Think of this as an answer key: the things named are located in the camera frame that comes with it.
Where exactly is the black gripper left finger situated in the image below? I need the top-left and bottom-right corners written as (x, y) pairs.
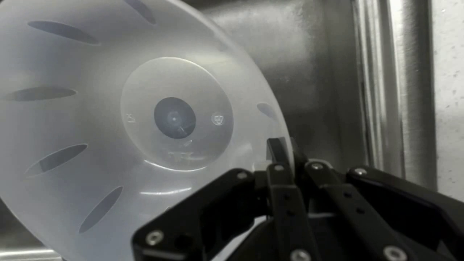
top-left (130, 137), bottom-right (321, 261)

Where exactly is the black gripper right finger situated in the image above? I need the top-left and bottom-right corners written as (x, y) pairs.
top-left (291, 153), bottom-right (464, 261)

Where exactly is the translucent white plastic bowl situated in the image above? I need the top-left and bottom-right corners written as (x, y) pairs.
top-left (0, 0), bottom-right (295, 261)

